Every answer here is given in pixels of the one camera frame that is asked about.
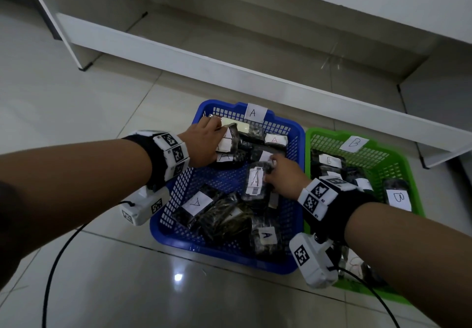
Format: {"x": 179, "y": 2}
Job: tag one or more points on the person's right forearm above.
{"x": 416, "y": 261}

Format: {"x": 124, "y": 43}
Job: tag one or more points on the person's left forearm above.
{"x": 73, "y": 191}

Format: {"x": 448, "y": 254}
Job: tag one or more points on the green plastic mesh basket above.
{"x": 391, "y": 165}

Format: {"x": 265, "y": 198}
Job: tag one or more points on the person's right hand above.
{"x": 289, "y": 180}

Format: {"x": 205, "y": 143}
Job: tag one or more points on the black item packet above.
{"x": 228, "y": 143}

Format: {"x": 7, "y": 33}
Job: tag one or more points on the black wristband with markers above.
{"x": 166, "y": 158}
{"x": 339, "y": 209}

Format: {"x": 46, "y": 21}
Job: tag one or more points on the white shelf unit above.
{"x": 258, "y": 76}

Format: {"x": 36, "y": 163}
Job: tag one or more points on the person's left hand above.
{"x": 201, "y": 143}

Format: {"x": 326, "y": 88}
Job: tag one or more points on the blue plastic mesh basket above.
{"x": 221, "y": 254}

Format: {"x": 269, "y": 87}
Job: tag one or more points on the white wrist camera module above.
{"x": 145, "y": 206}
{"x": 313, "y": 261}

